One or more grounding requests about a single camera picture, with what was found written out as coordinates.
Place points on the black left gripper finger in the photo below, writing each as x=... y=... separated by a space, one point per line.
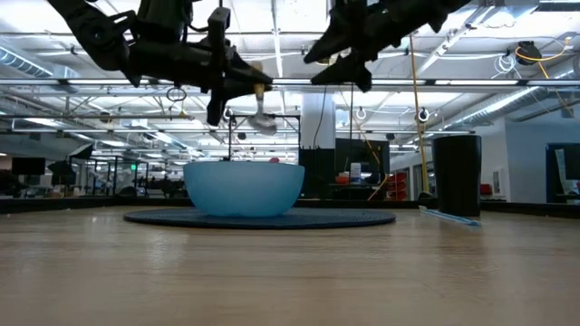
x=242 y=92
x=249 y=72

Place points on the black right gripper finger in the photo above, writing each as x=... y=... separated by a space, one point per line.
x=331 y=43
x=346 y=74

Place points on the light blue bowl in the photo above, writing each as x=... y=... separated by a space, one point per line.
x=242 y=190

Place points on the tall black cup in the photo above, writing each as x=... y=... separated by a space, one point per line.
x=457 y=176

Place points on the light blue straw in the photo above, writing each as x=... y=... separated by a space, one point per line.
x=448 y=217

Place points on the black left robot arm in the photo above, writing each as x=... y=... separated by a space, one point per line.
x=90 y=31

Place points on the white pillar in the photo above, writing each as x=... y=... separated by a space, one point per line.
x=318 y=120

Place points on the dark wide cabinet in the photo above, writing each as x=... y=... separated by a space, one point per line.
x=362 y=151

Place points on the white bottle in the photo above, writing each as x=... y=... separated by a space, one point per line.
x=355 y=172

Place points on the black cabinet below pillar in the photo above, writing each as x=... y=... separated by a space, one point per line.
x=319 y=174

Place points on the red storage bins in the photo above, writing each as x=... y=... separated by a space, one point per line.
x=398 y=185

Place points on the round dark woven placemat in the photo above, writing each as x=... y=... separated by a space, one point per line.
x=344 y=218

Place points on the red seat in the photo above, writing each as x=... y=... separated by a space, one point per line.
x=486 y=189

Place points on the black monitor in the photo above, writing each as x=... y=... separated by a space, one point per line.
x=28 y=166

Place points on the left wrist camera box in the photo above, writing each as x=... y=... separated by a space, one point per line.
x=163 y=18

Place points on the black metal frame rig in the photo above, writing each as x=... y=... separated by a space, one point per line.
x=290 y=117

